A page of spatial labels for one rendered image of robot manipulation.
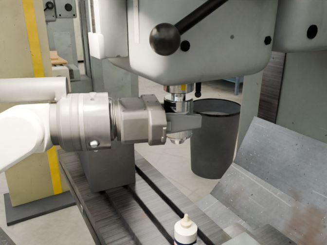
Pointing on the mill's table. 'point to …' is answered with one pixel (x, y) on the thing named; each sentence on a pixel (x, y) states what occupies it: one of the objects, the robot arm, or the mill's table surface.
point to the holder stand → (109, 166)
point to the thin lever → (198, 90)
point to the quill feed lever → (179, 28)
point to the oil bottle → (185, 232)
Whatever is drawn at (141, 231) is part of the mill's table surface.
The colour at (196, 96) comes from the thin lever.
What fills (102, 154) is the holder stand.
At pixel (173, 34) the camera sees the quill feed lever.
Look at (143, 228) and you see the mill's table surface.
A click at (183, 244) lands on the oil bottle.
